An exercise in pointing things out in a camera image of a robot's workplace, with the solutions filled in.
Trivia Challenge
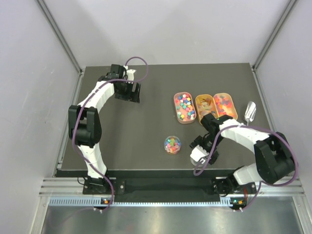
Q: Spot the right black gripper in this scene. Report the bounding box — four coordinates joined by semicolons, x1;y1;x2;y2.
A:
190;134;224;165

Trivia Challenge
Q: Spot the pink tray of block candies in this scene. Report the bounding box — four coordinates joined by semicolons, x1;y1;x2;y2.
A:
174;92;197;124

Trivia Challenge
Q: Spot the yellow tray of popsicle candies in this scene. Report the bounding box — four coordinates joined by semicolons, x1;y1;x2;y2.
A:
195;94;219;123

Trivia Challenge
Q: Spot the orange tray of star candies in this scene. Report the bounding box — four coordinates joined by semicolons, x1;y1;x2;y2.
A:
214;93;238;120

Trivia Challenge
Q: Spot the silver metal scoop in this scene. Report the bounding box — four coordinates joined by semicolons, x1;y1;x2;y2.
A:
244;101;256;126

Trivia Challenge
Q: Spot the clear round jar lid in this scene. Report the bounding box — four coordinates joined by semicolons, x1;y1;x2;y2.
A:
190;157;207;168

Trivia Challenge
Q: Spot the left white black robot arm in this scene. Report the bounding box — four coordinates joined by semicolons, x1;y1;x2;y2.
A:
68;64;141;195

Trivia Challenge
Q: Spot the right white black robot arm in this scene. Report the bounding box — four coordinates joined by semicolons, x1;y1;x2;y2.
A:
190;114;298;193

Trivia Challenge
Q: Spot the clear round plastic jar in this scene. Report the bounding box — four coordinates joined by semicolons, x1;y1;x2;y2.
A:
164;136;181;155

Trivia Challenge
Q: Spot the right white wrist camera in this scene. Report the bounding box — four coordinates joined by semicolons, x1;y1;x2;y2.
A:
190;145;209;165

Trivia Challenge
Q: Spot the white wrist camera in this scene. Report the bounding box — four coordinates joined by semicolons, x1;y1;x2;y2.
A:
190;145;209;165
123;65;136;83

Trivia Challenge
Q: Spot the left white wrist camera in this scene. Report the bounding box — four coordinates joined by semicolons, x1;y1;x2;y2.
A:
123;65;136;83

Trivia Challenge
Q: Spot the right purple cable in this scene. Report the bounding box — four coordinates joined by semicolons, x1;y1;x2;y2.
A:
193;125;299;212

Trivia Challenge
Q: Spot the purple cable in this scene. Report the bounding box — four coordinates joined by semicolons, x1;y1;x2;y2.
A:
193;125;299;212
71;57;149;212

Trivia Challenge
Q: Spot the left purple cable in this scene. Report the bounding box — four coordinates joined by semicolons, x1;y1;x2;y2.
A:
71;57;149;212

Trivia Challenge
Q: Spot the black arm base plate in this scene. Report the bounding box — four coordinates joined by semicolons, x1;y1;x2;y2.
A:
82;177;255;195

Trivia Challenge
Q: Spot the slotted cable duct rail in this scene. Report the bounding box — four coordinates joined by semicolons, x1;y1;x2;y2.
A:
48;196;246;208

